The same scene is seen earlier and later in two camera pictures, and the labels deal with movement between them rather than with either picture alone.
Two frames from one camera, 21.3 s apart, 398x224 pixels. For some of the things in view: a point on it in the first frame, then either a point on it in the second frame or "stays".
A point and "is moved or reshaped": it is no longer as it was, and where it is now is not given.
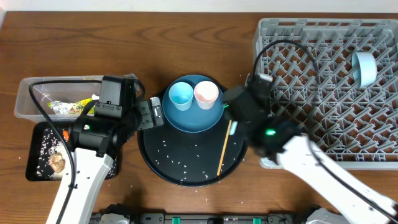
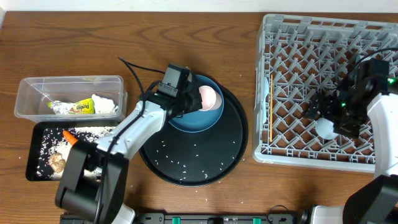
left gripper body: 145,116 -> 191,101
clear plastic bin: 63,102 stays
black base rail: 219,218 stays
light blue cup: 181,94 is moved or reshaped
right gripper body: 265,111 -> 346,114
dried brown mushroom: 56,162 stays
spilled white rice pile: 50,145 stays
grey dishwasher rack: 336,80 stays
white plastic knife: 233,127 is moved or reshaped
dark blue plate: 193,103 stays
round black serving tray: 185,158 stays
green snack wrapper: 78,108 stays
